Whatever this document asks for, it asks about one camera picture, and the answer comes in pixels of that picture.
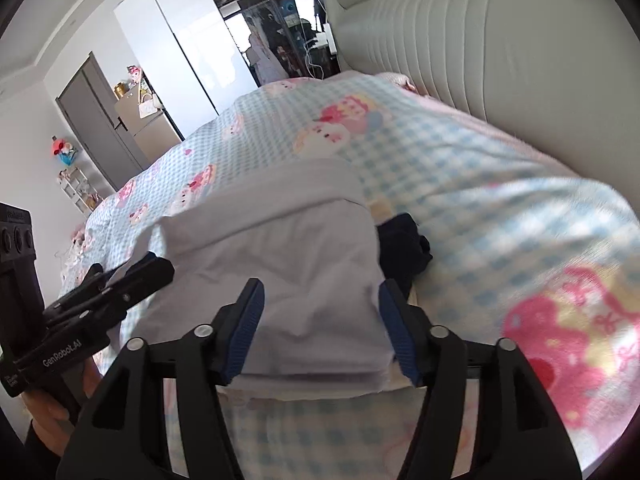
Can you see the grey cabinet door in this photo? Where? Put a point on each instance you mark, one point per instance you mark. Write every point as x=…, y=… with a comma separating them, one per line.
x=87, y=102

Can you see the red blue toy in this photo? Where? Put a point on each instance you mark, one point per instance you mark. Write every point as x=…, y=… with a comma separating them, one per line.
x=63, y=150

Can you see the navy folded garment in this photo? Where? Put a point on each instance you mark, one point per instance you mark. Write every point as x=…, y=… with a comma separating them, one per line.
x=404, y=252

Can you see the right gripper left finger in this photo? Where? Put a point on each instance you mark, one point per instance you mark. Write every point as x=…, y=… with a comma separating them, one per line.
x=235, y=326

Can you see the operator left hand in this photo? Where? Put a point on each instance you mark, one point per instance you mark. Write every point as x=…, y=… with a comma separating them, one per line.
x=48, y=414

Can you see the Hello Kitty checkered blanket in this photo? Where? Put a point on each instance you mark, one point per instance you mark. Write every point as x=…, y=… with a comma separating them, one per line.
x=522, y=247

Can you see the white shirt navy trim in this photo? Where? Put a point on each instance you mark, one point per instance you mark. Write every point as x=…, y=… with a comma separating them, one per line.
x=305, y=230

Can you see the padded green headboard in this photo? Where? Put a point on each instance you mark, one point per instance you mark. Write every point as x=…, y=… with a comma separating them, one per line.
x=562, y=75

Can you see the beige cabinet with toys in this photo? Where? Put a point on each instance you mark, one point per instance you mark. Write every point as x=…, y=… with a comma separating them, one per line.
x=139, y=109

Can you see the white small shelf rack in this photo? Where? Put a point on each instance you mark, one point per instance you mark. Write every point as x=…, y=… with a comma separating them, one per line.
x=78, y=189

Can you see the white wardrobe doors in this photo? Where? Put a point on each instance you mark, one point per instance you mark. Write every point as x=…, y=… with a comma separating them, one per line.
x=185, y=49

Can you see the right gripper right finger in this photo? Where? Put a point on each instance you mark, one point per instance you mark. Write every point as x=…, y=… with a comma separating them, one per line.
x=409, y=332

